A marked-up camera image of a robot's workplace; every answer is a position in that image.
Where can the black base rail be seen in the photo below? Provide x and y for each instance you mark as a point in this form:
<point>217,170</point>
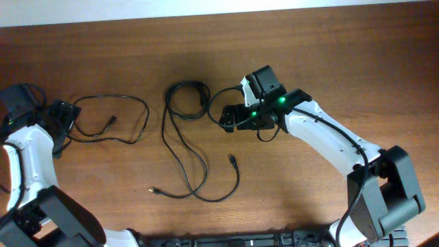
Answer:
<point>298,238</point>

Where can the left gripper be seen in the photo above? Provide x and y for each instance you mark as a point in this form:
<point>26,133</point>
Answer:
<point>68,112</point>

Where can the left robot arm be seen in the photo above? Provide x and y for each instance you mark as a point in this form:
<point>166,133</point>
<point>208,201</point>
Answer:
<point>39,213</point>

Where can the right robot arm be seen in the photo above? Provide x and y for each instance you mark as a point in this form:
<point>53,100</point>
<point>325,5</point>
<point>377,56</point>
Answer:
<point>382,185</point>

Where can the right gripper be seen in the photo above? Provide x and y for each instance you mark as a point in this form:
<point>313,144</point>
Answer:
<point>229,112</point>

